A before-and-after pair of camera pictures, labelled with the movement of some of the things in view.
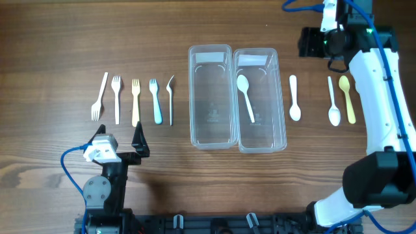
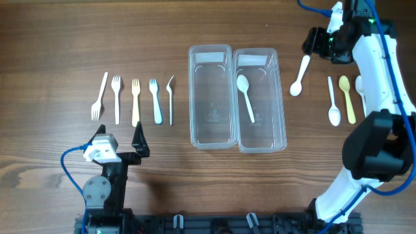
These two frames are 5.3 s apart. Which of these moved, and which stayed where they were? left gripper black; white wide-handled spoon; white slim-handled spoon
Moved: white wide-handled spoon
Stayed: white slim-handled spoon; left gripper black
